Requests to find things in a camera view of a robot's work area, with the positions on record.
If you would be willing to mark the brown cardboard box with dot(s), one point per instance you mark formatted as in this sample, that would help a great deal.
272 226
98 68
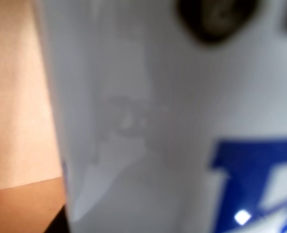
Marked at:
17 121

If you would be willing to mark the white and blue drink can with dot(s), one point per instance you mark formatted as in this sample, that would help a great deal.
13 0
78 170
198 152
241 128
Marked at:
158 109

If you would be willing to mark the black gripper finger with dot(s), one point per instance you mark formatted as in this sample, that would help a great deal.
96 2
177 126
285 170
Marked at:
62 223

